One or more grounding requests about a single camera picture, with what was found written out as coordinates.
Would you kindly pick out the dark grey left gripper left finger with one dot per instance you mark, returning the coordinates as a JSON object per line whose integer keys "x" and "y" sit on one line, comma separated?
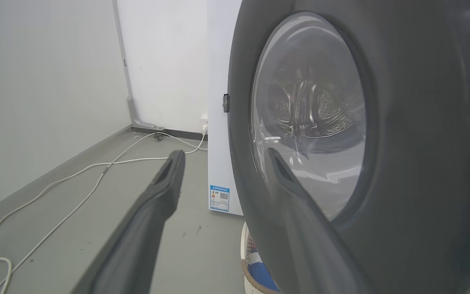
{"x": 137, "y": 241}

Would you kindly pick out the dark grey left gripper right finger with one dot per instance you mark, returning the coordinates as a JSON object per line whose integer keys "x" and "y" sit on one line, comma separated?
{"x": 300, "y": 228}

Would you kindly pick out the grey round washing machine door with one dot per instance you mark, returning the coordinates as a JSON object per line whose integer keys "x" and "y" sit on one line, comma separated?
{"x": 402, "y": 163}

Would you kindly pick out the white washing machine body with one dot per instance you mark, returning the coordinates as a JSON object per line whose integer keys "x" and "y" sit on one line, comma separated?
{"x": 220, "y": 122}

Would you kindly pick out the black door latch hook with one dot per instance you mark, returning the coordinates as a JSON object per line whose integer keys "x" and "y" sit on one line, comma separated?
{"x": 226, "y": 103}

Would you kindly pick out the blue clothing in basket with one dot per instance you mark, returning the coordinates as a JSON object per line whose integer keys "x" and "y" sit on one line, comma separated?
{"x": 261, "y": 271}

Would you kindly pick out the white woven laundry basket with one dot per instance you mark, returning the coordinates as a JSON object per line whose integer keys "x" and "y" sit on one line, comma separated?
{"x": 246, "y": 269}

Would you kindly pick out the blue energy label sticker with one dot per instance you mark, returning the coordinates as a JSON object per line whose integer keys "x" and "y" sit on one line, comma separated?
{"x": 219, "y": 198}

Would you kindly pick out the small black caster wheel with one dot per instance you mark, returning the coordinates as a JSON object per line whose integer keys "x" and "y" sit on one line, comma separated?
{"x": 159, "y": 136}

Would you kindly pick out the white wall socket plug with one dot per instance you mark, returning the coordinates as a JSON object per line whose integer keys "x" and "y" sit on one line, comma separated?
{"x": 204, "y": 127}

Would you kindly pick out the grey metal partition post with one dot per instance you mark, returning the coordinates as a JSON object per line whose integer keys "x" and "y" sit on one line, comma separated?
{"x": 131, "y": 94}

